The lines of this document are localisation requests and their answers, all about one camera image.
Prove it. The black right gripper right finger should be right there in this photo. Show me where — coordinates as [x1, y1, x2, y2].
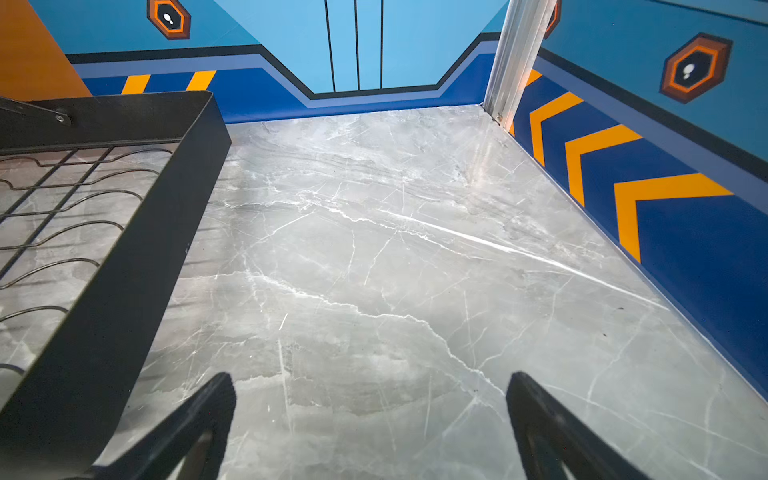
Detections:
[506, 371, 647, 479]

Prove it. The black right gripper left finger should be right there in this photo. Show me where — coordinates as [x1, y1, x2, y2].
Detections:
[93, 373, 237, 479]

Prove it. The aluminium corner post right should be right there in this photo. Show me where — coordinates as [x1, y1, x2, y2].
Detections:
[482, 0, 558, 131]

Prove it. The black wire dish rack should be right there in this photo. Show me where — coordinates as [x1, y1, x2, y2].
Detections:
[1, 91, 231, 479]

